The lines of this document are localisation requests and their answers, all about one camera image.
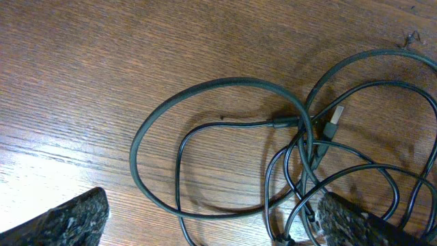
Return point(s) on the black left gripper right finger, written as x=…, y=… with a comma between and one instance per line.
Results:
x=344, y=223

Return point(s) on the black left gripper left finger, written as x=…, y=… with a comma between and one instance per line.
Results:
x=79, y=221

